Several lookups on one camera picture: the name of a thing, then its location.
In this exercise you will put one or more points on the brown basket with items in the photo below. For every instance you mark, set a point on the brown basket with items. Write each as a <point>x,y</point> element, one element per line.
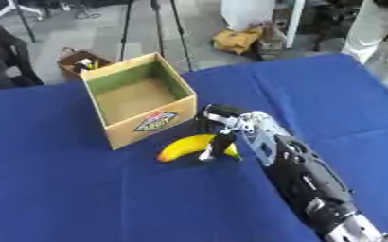
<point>81,64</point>

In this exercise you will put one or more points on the yellow toy banana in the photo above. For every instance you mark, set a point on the yellow toy banana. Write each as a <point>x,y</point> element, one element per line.
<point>187,145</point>

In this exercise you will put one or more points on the yellow bag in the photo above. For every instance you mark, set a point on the yellow bag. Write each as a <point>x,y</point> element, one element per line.
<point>236,39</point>

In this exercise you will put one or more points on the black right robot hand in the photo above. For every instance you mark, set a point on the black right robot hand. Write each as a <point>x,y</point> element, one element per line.
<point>219,114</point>

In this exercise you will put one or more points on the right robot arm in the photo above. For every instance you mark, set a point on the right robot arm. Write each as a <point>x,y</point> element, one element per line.
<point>302,176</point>

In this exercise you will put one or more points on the tan cardboard box green inside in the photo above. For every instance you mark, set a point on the tan cardboard box green inside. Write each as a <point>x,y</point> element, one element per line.
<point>139,99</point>

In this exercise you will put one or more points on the person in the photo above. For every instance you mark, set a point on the person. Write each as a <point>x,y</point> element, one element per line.
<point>375,30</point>

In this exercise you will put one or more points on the black tripod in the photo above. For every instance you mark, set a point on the black tripod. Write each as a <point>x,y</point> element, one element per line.
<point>156,28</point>

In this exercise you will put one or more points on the white chair base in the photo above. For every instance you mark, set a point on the white chair base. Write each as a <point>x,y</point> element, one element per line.
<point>16,8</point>

